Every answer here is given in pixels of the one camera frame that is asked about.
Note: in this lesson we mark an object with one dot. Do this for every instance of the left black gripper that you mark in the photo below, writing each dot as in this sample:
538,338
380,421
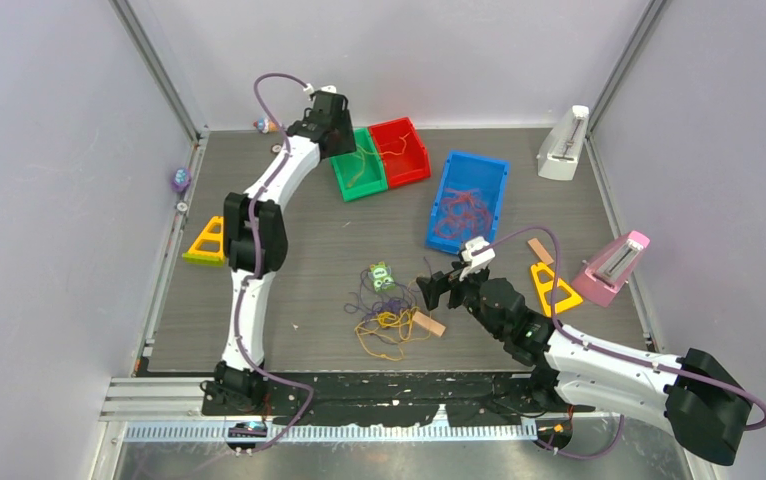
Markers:
347,144

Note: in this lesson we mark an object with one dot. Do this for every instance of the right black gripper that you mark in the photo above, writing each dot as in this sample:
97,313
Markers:
440,283

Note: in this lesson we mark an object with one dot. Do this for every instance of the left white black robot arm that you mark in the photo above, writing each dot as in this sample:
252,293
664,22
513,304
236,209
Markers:
256,244

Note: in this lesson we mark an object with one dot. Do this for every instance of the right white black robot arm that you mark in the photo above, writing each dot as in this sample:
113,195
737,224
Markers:
691,397

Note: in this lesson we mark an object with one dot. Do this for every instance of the orange wooden block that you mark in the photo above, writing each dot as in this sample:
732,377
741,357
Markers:
423,320

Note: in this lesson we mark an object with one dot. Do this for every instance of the green plastic bin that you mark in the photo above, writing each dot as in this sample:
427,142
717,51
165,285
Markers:
361,173

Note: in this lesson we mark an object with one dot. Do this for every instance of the small figurine toy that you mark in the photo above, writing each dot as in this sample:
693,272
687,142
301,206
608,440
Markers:
264,125

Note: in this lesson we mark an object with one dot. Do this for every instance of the small orange block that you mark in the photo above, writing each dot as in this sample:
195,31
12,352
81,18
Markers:
540,251

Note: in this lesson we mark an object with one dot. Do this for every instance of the red plastic bin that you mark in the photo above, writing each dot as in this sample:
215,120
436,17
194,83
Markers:
401,151

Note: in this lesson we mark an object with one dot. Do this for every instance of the blue plastic bin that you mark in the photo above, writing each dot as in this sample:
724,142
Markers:
468,202

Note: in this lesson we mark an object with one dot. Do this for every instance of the green frog toy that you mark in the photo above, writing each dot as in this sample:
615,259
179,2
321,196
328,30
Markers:
381,277

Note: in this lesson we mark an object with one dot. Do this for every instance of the pink metronome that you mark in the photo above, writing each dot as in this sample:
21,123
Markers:
603,275

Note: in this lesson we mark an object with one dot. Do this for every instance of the purple round toy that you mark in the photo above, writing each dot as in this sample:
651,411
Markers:
181,180

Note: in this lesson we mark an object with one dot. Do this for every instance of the white metronome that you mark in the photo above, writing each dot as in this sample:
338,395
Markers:
559,154

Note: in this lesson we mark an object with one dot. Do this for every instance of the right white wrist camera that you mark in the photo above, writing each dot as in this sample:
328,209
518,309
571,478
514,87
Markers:
476,254

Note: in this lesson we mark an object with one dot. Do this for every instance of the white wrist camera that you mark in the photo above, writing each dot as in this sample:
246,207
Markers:
476,254
311,90

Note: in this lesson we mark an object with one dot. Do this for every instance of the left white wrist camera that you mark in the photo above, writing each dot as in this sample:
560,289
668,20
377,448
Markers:
311,90

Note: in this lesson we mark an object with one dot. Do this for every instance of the right yellow triangle frame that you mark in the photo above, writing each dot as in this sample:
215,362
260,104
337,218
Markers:
553,292

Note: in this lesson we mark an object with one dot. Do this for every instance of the yellow triangle frame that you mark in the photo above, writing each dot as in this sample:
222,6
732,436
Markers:
208,247
553,292

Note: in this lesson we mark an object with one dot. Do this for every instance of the left yellow triangle frame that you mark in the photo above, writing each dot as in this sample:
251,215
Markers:
208,247

